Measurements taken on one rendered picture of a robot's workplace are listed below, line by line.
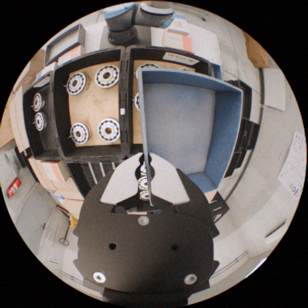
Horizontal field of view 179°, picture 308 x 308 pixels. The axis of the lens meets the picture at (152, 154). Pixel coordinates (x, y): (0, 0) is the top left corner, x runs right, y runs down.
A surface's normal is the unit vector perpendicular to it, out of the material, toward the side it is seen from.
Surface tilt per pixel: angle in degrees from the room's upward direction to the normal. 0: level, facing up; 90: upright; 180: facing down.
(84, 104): 0
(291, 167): 90
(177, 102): 0
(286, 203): 90
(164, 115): 0
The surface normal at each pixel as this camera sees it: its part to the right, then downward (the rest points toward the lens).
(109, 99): 0.13, 0.48
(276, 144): -0.99, 0.08
